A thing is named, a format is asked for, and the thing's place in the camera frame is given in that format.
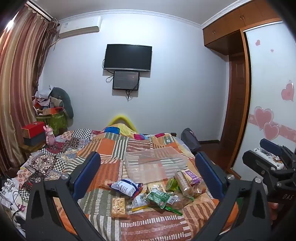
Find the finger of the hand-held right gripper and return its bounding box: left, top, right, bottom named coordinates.
left=259, top=138, right=296, bottom=164
left=242, top=150, right=279, bottom=184

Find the wooden nightstand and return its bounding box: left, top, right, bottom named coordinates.
left=20, top=141, right=47, bottom=158

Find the yellow curved object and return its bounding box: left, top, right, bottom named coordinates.
left=109, top=114, right=139, bottom=133

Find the purple white snack packet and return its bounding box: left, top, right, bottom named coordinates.
left=181, top=170, right=203, bottom=184

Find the thin black cable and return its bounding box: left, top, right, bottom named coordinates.
left=9, top=190, right=27, bottom=232

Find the tan snack packet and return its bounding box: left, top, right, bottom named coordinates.
left=192, top=183, right=207, bottom=198

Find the brown striped curtain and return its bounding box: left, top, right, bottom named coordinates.
left=0, top=5, right=59, bottom=176

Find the white power strip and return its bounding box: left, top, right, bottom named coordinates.
left=0, top=178, right=16, bottom=194

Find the white air conditioner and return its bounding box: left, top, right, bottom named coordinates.
left=58, top=16, right=102, bottom=39

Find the dark grey backpack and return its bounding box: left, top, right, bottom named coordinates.
left=181, top=128, right=201, bottom=153

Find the small black monitor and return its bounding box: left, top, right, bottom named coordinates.
left=112, top=71, right=140, bottom=91

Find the person's right hand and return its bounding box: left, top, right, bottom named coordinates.
left=269, top=202, right=284, bottom=223

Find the orange cardboard box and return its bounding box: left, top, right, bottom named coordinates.
left=43, top=107, right=64, bottom=116

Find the clear plastic container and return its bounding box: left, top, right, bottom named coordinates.
left=124, top=146, right=187, bottom=183

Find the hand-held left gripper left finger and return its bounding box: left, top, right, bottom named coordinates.
left=25, top=151, right=109, bottom=241

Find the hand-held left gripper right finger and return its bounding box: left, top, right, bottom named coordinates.
left=195, top=151, right=272, bottom=241

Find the pink toy figure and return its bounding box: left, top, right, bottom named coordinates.
left=44, top=125, right=55, bottom=146

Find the clear bread packet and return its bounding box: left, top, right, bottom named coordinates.
left=166, top=195, right=193, bottom=209

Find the blue white snack bag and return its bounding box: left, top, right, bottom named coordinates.
left=111, top=179, right=144, bottom=198

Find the green snack packet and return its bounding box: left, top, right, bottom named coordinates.
left=147, top=189, right=184, bottom=216

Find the patchwork blanket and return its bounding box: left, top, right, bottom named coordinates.
left=0, top=128, right=241, bottom=241

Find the bright colourful blanket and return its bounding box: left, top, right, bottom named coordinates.
left=103, top=124, right=151, bottom=141

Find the black wall television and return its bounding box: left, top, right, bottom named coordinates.
left=103, top=44, right=152, bottom=72

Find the white curtain rail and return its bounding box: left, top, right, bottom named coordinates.
left=24, top=0, right=53, bottom=22

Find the wooden overhead cabinet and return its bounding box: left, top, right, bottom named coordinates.
left=203, top=0, right=281, bottom=55

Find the dark grey box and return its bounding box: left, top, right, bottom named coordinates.
left=23, top=133, right=47, bottom=147

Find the peanut brittle packet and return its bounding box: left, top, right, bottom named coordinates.
left=112, top=197, right=128, bottom=218

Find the red box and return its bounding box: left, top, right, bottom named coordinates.
left=21, top=122, right=47, bottom=139

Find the pile of clutter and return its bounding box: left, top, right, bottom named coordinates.
left=32, top=85, right=56, bottom=114

